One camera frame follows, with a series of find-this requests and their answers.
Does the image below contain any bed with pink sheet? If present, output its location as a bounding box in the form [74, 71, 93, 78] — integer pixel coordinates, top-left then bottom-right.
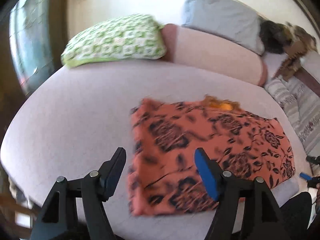
[0, 52, 320, 240]

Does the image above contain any brown crumpled cloth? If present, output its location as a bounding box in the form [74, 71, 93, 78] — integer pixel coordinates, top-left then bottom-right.
[272, 22, 317, 79]

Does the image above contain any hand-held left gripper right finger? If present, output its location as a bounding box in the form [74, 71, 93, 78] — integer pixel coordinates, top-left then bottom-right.
[194, 147, 292, 240]

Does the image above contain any stained glass window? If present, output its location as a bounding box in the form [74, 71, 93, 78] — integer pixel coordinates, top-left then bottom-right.
[9, 0, 54, 95]

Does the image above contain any dark fuzzy cloth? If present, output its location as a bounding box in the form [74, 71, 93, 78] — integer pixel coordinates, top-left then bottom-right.
[259, 20, 294, 55]

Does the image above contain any person's dark clothing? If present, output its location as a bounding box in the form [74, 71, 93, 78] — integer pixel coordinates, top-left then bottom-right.
[280, 191, 320, 240]

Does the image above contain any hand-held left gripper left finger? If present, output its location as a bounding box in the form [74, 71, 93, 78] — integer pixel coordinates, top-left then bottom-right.
[30, 147, 127, 240]

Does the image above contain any pink bolster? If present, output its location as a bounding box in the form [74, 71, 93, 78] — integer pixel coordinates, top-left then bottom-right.
[161, 24, 268, 87]

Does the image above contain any striped grey blanket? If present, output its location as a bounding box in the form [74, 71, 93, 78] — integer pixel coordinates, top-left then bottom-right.
[264, 76, 320, 157]

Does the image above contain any grey pillow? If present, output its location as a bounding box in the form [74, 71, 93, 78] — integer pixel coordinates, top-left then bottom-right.
[181, 0, 266, 56]

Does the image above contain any green patterned pillow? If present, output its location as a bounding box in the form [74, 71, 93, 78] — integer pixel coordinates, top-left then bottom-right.
[61, 14, 167, 68]

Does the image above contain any orange floral blouse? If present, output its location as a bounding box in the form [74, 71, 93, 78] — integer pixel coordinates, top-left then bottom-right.
[127, 94, 295, 217]

